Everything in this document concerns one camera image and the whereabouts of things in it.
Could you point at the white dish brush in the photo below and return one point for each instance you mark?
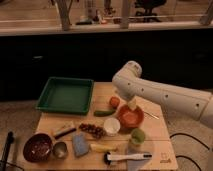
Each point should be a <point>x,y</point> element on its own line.
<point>108,157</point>

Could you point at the dark brown bowl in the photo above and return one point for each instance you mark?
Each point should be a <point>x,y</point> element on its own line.
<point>37,148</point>

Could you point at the white paper cup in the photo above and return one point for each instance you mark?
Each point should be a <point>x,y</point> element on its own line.
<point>111,126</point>

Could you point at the grey cloth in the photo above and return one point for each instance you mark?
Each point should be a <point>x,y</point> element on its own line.
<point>136,165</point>

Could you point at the metal spoon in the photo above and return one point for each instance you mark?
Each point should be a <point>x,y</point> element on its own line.
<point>152,115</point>

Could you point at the green cucumber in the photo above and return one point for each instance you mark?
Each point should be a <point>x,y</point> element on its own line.
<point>103,113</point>

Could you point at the green plastic tray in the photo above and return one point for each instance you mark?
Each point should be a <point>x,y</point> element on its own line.
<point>66,95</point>

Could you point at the yellow banana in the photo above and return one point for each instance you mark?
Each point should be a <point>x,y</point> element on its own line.
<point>102,148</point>

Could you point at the blue sponge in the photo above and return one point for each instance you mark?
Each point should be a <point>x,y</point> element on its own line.
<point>80,145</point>

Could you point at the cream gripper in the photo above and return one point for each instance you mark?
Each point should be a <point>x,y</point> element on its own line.
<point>132,104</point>

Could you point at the orange bowl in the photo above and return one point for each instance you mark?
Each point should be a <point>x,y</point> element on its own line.
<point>130,118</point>

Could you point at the small metal cup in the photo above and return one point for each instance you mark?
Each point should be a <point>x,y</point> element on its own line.
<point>60,150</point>

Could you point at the black stand pole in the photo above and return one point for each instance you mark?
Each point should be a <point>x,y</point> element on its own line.
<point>6,150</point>

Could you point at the black office chair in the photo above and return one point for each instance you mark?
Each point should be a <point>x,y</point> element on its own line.
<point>148,5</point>

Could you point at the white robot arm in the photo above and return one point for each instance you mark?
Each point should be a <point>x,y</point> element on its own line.
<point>195,103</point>

